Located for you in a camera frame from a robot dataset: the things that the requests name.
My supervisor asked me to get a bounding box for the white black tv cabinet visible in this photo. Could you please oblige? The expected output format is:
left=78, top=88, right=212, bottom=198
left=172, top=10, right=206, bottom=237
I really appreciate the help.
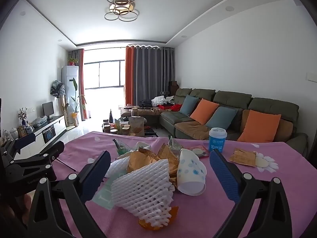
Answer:
left=10, top=115, right=67, bottom=159

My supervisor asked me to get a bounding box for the ship model in case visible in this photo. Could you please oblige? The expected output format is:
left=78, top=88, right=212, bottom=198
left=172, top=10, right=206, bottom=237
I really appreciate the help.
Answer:
left=2, top=129, right=13, bottom=145

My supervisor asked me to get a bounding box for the coffee table with jars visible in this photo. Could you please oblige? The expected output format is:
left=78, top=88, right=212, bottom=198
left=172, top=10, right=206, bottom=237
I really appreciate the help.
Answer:
left=103, top=108, right=139, bottom=136

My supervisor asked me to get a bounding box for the wide orange grey curtain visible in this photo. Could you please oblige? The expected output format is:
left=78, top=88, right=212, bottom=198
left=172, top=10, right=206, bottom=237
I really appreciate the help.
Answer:
left=124, top=45, right=177, bottom=106

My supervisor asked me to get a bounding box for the narrow grey orange curtain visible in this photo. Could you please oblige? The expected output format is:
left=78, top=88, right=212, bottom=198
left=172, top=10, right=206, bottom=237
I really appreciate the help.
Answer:
left=68, top=49, right=86, bottom=121

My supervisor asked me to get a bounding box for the blue vase with branches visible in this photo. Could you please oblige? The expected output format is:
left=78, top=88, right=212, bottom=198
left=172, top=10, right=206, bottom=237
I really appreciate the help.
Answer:
left=18, top=107, right=28, bottom=127

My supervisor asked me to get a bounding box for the white tissue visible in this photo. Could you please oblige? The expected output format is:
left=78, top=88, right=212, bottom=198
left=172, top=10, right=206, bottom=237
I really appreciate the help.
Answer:
left=135, top=141, right=152, bottom=152

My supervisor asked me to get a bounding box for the blue cup with white lid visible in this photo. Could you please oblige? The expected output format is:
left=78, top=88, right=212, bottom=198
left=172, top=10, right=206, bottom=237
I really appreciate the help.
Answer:
left=208, top=128, right=228, bottom=153

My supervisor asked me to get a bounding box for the ring ceiling lamp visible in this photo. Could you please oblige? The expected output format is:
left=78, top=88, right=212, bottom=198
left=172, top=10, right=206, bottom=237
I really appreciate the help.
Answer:
left=104, top=0, right=139, bottom=22

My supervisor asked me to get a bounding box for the white foam fruit net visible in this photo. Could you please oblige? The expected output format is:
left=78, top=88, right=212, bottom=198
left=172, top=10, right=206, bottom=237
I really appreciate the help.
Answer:
left=111, top=159, right=176, bottom=221
left=107, top=153, right=132, bottom=178

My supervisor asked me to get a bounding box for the white standing air conditioner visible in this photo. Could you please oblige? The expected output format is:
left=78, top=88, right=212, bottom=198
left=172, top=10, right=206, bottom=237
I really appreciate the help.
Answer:
left=61, top=66, right=80, bottom=127

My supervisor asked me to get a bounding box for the white clothes pile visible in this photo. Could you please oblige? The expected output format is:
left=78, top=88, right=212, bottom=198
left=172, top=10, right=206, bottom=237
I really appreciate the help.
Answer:
left=152, top=95, right=167, bottom=106

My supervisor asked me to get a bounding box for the flat brown packet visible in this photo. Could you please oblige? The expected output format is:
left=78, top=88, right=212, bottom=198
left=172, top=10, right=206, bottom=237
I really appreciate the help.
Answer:
left=229, top=148, right=257, bottom=167

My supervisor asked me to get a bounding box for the blue dotted paper cup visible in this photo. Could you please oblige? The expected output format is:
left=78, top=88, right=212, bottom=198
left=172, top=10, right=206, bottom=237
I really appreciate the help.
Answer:
left=177, top=149, right=207, bottom=195

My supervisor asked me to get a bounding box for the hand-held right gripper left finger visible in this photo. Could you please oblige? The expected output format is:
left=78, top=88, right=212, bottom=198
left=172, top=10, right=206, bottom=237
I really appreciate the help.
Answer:
left=28, top=150, right=112, bottom=238

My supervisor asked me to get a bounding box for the glass coffee table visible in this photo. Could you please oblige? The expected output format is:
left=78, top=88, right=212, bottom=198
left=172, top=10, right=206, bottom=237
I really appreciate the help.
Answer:
left=101, top=119, right=158, bottom=137

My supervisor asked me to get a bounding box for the red snack packet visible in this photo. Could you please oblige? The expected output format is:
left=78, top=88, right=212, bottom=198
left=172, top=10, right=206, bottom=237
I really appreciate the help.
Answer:
left=189, top=145, right=211, bottom=159

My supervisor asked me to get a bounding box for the clear plastic bag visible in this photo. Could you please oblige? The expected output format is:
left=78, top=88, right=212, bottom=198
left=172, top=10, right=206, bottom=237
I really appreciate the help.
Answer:
left=31, top=116, right=48, bottom=128

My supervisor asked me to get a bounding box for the blue cushion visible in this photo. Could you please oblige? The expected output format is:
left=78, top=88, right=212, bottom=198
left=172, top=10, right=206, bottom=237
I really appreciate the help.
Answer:
left=205, top=106, right=238, bottom=130
left=180, top=95, right=200, bottom=118

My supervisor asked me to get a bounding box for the brown paper bag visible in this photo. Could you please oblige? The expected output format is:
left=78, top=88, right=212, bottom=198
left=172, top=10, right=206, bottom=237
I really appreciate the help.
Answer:
left=127, top=116, right=146, bottom=137

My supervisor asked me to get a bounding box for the clear plastic wrapper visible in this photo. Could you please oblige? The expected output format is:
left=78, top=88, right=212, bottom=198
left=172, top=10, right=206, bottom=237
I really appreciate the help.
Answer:
left=113, top=139, right=136, bottom=157
left=167, top=136, right=184, bottom=154

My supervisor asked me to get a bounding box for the window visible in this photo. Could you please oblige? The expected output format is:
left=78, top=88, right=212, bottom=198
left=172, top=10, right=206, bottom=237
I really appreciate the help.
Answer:
left=84, top=59, right=125, bottom=90

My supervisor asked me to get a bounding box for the black monitor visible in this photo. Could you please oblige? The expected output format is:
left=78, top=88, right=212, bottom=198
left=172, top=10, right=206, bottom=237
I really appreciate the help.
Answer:
left=42, top=102, right=55, bottom=120

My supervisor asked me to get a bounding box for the green brown corner sofa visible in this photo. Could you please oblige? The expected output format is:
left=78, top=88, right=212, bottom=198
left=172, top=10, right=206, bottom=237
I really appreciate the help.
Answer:
left=120, top=87, right=309, bottom=155

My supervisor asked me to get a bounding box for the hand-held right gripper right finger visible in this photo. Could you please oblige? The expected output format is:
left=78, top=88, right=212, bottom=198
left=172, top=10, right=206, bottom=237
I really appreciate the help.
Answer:
left=209, top=150, right=293, bottom=238

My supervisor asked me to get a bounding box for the tall green floor plant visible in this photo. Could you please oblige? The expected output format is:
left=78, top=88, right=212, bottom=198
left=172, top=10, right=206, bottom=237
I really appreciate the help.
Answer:
left=69, top=78, right=88, bottom=125

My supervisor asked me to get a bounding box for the orange cushion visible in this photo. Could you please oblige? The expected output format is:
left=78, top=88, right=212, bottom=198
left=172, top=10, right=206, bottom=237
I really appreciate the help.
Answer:
left=237, top=109, right=282, bottom=143
left=190, top=98, right=220, bottom=125

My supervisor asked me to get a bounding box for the cloth covered standing fan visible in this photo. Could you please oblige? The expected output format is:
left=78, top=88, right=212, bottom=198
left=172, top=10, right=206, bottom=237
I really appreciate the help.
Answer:
left=50, top=80, right=66, bottom=121

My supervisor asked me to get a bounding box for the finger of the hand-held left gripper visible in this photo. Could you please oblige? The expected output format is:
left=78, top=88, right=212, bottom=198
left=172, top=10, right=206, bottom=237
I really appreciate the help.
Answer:
left=10, top=141, right=65, bottom=171
left=0, top=132, right=35, bottom=159

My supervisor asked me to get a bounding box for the crinkled brown snack packet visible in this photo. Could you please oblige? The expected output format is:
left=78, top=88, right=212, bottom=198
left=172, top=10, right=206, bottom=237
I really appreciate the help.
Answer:
left=127, top=147, right=159, bottom=174
left=158, top=144, right=180, bottom=186

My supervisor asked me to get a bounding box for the pink flower printed blanket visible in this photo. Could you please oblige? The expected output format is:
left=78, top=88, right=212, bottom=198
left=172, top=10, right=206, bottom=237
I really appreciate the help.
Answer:
left=53, top=131, right=313, bottom=238

